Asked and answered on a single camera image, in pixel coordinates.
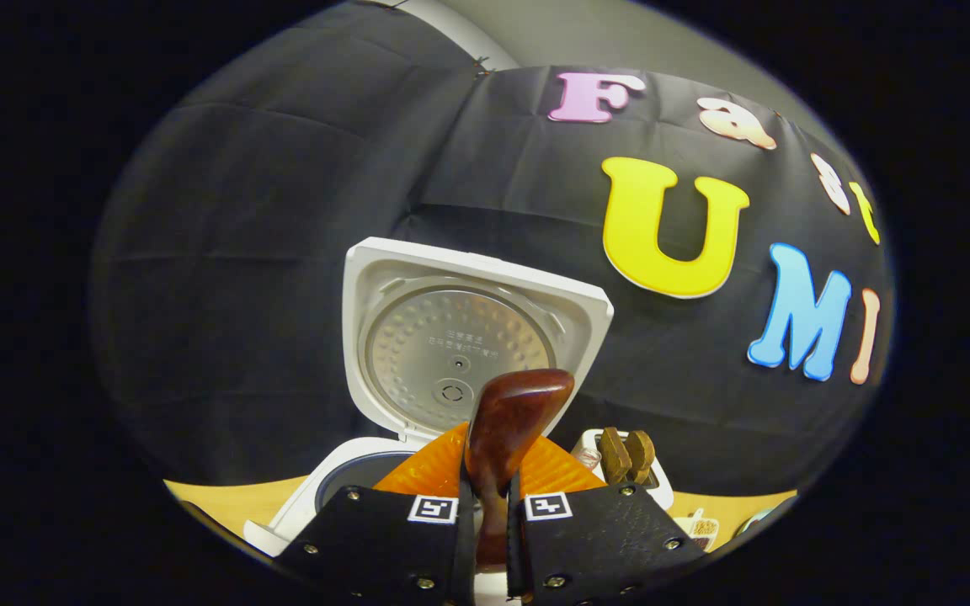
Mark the white divided dish of beans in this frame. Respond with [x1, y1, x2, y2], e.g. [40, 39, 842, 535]
[677, 508, 722, 552]

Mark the pale green plate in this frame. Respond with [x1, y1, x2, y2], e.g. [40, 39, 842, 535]
[736, 497, 797, 536]

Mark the white rice cooker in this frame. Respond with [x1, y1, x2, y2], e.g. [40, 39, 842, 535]
[242, 237, 615, 558]

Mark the dark wooden spoon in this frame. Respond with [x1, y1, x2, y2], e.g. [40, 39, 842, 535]
[461, 369, 576, 569]

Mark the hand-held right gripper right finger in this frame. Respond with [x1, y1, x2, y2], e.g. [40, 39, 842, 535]
[506, 433, 709, 606]

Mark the white toaster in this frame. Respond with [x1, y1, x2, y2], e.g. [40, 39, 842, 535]
[573, 428, 675, 512]

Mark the brown toast slice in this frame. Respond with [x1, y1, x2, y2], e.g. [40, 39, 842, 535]
[624, 430, 657, 481]
[599, 427, 633, 485]

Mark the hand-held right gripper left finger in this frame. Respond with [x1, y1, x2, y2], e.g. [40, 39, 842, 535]
[273, 421, 477, 606]

